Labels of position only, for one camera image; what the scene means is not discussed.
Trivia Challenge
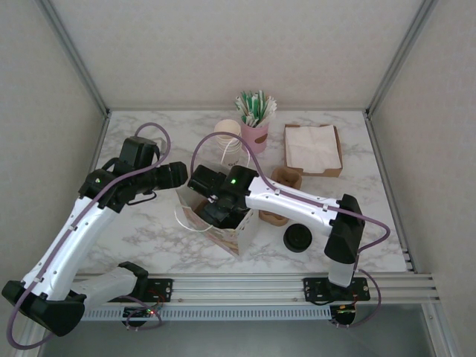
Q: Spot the white paper cup stack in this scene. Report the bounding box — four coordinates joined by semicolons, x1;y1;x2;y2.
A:
214;119;252;174

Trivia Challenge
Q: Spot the patterned paper gift bag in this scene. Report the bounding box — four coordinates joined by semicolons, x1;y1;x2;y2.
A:
174;184;258;257

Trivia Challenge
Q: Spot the black plastic cup lid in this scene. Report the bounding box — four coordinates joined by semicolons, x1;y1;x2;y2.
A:
283;224;312;253

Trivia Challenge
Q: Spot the brown cardboard napkin tray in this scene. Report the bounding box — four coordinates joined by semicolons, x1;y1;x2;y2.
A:
284;123;345;179

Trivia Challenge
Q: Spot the green white sachet stick bundle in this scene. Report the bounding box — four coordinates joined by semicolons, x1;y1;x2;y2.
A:
234;90;279;127

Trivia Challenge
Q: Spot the white slotted cable duct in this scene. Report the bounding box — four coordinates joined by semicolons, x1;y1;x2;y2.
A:
81;306;332;321

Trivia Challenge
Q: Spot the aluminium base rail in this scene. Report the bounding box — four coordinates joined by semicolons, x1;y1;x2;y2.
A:
74;273;442;304

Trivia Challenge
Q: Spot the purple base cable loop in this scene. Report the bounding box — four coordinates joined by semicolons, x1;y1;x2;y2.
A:
334;267;383;330
124;297;164;332

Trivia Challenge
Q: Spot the aluminium frame leg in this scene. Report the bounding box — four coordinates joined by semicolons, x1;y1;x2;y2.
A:
422;303;453;357

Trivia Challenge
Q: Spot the aluminium table side rail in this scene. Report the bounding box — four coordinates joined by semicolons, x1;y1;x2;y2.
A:
364;110;420;275
59;110;112;277

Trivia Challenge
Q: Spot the aluminium frame post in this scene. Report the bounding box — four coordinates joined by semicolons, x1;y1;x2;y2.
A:
365;0;440;115
36;0;112;115

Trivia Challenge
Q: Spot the pink holder cup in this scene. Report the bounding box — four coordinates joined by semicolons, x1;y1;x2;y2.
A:
239;120;269;155

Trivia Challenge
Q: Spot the white napkin stack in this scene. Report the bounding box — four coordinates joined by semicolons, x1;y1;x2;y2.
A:
285;125;342;171

